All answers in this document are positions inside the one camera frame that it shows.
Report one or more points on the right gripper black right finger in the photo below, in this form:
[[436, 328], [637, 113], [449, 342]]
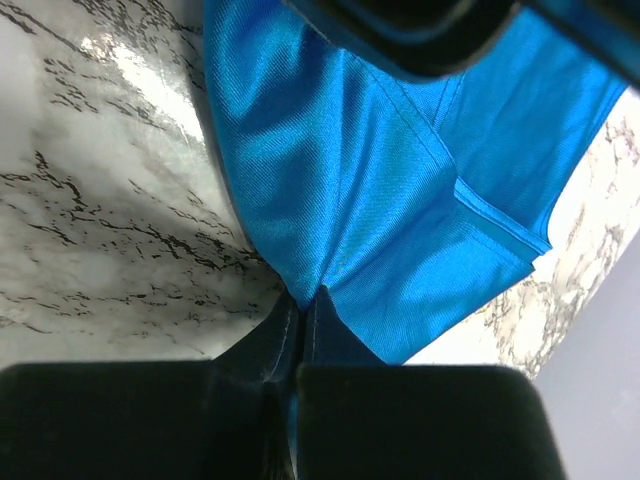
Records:
[[360, 418]]

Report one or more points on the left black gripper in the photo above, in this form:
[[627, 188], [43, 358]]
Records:
[[418, 41]]

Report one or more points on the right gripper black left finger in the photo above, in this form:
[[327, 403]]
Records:
[[172, 419]]

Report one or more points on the blue cloth napkin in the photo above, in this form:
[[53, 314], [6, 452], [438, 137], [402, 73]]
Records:
[[414, 205]]

